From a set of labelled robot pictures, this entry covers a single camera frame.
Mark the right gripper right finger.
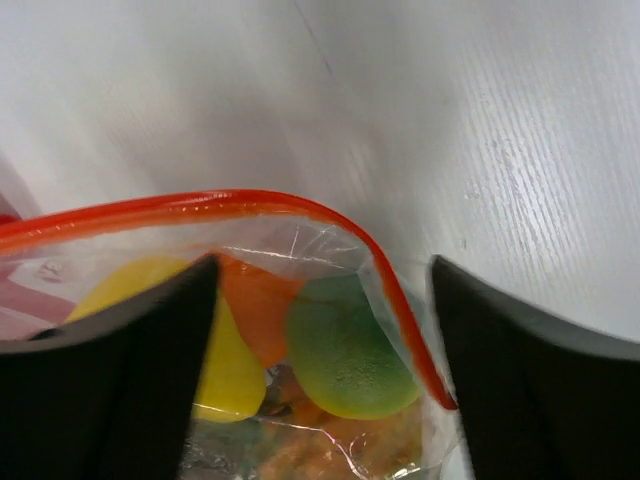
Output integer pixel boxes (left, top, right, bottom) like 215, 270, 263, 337
430, 256, 639, 479

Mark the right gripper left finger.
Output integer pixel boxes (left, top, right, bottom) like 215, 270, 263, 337
1, 255, 219, 479

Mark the yellow pear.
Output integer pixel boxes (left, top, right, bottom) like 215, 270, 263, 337
66, 256, 266, 423

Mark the orange fruit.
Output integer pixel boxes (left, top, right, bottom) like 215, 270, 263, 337
216, 252, 304, 368

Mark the yellow pineapple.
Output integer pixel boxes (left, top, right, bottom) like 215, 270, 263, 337
199, 364, 431, 480

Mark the green lime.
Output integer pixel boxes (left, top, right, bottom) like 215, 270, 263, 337
285, 275, 421, 420

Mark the clear zip top bag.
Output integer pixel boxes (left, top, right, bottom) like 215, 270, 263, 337
1, 190, 458, 479

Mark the red plastic tray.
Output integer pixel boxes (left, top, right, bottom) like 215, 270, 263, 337
0, 155, 40, 225

